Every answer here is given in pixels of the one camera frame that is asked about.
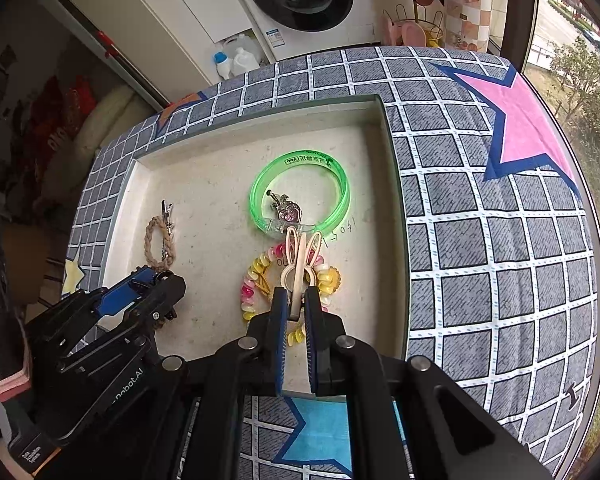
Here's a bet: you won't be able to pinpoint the beige rabbit hair clip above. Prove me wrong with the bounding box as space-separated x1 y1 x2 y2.
280 226 324 322

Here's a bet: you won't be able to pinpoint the braided tan rope bracelet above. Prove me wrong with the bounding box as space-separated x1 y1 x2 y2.
144 215 176 268

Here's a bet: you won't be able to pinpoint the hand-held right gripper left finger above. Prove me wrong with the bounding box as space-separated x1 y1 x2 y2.
150 287 289 480

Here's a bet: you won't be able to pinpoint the colourful beaded bracelet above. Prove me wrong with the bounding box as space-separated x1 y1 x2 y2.
240 242 342 348

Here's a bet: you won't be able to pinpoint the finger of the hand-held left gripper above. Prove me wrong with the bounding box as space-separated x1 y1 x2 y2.
57 275 187 372
45 266 174 332

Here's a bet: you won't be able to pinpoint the shallow grey cardboard tray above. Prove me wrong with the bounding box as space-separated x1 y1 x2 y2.
87 94 411 363

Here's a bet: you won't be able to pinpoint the pink slippers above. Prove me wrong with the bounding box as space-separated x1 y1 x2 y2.
380 12 429 47

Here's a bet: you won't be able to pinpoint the green translucent plastic bracelet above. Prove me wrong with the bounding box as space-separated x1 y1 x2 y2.
250 150 352 236

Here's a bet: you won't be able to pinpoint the pink checked printed curtain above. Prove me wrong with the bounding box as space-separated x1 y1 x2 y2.
442 0 497 52

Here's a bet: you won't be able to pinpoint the white cabinet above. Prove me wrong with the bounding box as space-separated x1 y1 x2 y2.
105 0 277 87

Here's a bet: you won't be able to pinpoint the silver heart pendant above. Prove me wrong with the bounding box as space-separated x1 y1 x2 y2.
265 189 302 226

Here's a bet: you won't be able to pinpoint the silver metal hair clip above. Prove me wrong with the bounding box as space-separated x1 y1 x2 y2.
161 200 176 261

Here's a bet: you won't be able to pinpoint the white plastic jug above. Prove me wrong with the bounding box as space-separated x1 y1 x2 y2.
230 35 261 77

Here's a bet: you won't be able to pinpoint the red cushions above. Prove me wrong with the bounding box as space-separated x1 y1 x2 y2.
10 75 99 162

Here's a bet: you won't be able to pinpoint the gold wire rack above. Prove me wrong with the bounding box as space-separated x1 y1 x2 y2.
375 0 447 47

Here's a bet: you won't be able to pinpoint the person's left forearm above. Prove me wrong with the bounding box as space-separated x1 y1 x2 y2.
0 230 33 398

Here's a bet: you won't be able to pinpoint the dark window frame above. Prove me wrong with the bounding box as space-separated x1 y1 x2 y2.
500 0 542 72

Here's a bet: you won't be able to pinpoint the mop with red fittings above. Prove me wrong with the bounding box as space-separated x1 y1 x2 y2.
96 30 122 59

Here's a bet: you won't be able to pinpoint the beige sofa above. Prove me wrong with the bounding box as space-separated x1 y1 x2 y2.
45 85 142 197

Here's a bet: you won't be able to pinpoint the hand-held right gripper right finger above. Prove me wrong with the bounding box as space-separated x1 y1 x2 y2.
305 287 553 480

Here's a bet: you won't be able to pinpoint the blue checked star tablecloth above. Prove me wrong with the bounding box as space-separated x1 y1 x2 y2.
67 46 600 480

